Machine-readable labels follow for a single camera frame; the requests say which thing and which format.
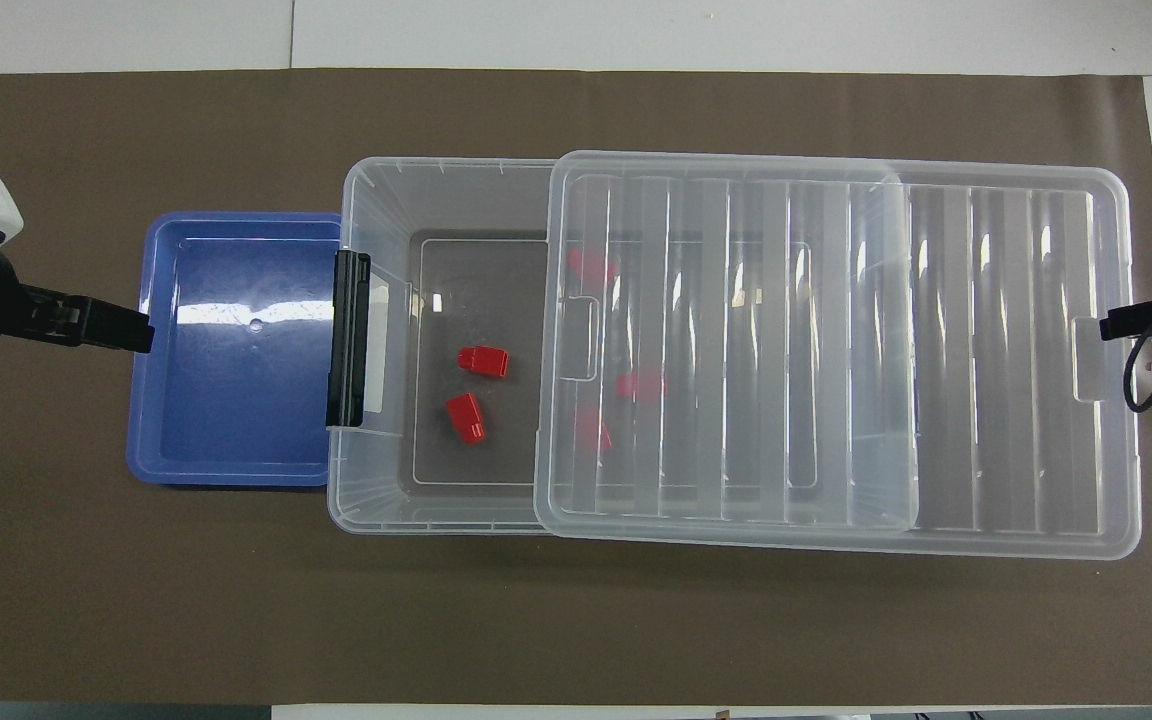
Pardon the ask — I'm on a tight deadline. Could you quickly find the clear ribbed plastic box lid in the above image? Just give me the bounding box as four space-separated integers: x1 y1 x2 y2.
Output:
534 150 1142 561

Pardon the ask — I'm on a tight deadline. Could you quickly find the red plastic block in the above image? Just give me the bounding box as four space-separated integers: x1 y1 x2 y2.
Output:
616 368 667 401
576 408 614 456
444 392 488 446
456 345 511 379
566 248 619 286

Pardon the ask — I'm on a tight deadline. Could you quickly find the blue plastic tray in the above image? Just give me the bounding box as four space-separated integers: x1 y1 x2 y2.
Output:
126 211 345 488

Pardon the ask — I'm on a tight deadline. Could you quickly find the clear plastic storage box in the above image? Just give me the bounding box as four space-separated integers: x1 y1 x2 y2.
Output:
326 155 922 536

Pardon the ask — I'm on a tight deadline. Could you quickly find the brown paper table mat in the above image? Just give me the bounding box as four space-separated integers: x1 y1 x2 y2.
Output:
0 68 1152 706

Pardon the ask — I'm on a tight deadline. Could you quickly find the black box latch handle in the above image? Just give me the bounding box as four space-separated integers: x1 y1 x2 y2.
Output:
325 250 372 429

